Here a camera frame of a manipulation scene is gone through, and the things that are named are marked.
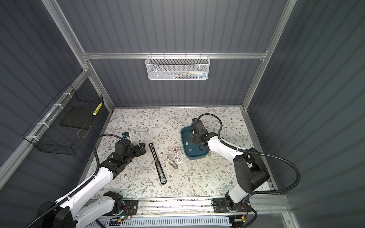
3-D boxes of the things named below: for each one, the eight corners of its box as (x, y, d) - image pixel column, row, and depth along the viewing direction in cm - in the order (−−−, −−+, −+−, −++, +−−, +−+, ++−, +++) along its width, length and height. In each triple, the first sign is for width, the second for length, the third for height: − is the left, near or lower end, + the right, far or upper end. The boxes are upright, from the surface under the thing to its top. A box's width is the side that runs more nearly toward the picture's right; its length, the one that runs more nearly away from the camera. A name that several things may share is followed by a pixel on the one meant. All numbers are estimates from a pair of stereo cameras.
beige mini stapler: (174, 170, 88) (174, 167, 84) (166, 159, 92) (165, 156, 89) (177, 168, 89) (177, 165, 85) (169, 157, 93) (168, 154, 90)
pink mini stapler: (178, 163, 91) (178, 160, 87) (173, 151, 96) (173, 148, 92) (181, 162, 91) (181, 159, 87) (176, 150, 97) (176, 146, 93)
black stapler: (161, 185, 83) (161, 183, 80) (148, 146, 99) (147, 144, 97) (167, 182, 84) (167, 181, 81) (153, 144, 100) (153, 142, 98)
